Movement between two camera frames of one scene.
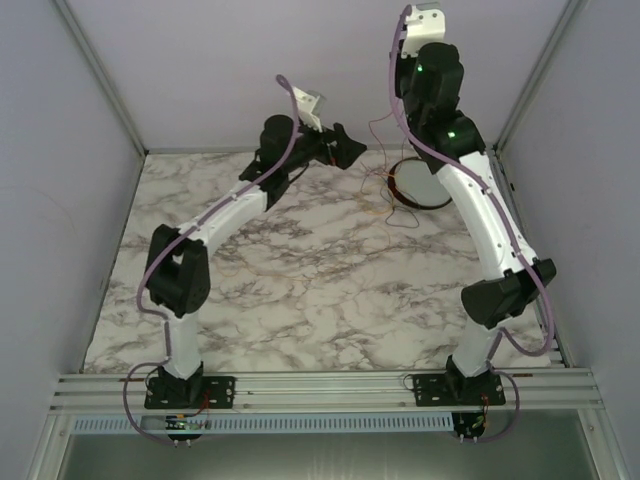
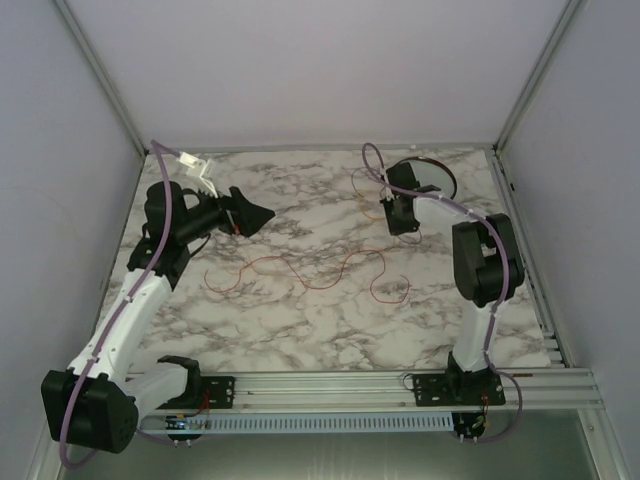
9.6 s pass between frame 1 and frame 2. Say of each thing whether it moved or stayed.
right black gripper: moved
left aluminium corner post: stayed
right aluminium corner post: stayed
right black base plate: stayed
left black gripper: moved
